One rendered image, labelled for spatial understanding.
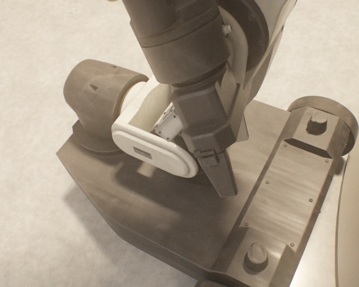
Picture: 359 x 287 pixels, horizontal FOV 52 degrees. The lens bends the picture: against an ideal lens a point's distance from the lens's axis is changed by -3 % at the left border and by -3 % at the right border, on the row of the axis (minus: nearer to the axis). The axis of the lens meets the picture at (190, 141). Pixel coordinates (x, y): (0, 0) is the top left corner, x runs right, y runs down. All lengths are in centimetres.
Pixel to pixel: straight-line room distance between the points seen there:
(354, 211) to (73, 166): 71
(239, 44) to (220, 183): 16
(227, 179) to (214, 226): 42
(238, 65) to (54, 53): 116
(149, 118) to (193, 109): 47
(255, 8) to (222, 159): 18
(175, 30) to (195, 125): 10
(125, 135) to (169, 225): 21
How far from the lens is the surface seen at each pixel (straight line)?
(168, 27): 34
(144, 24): 33
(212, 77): 38
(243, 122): 49
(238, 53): 46
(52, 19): 175
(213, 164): 39
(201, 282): 80
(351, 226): 103
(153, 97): 83
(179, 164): 74
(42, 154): 125
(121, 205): 87
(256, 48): 48
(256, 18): 45
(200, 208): 84
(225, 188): 42
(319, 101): 99
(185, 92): 39
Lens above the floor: 93
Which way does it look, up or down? 54 degrees down
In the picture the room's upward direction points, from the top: 8 degrees counter-clockwise
